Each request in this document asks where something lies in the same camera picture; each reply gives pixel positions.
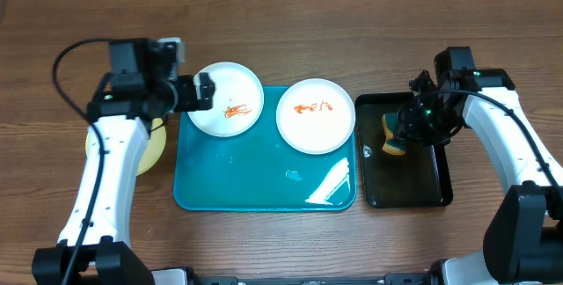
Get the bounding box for green yellow sponge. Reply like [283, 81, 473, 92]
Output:
[382, 113, 406, 156]

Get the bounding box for black plastic tray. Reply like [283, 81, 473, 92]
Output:
[355, 92, 453, 208]

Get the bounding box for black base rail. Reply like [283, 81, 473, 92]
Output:
[149, 267, 441, 285]

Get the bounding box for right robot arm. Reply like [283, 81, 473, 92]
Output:
[382, 47, 562, 284]

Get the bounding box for teal plastic tray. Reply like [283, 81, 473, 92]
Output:
[173, 86, 357, 212]

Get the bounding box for white plate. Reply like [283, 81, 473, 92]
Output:
[188, 62, 264, 137]
[275, 78, 355, 155]

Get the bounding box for yellow plate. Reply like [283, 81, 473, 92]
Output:
[84, 116, 168, 177]

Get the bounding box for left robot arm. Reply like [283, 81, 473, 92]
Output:
[32, 37, 216, 284]

